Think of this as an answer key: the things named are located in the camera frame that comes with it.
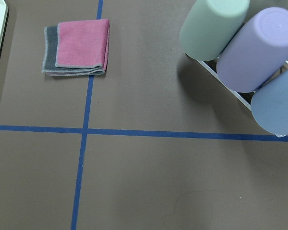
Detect pink and grey cloth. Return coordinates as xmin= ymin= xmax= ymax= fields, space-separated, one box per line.
xmin=42 ymin=19 xmax=110 ymax=76

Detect light green cup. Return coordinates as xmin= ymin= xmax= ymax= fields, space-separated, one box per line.
xmin=179 ymin=0 xmax=250 ymax=61

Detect purple cup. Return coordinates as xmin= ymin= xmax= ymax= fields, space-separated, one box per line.
xmin=216 ymin=7 xmax=288 ymax=93

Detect blue cup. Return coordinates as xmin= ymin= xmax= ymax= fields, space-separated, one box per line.
xmin=251 ymin=70 xmax=288 ymax=136

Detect white wire cup rack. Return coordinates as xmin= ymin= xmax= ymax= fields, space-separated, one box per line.
xmin=186 ymin=21 xmax=288 ymax=138

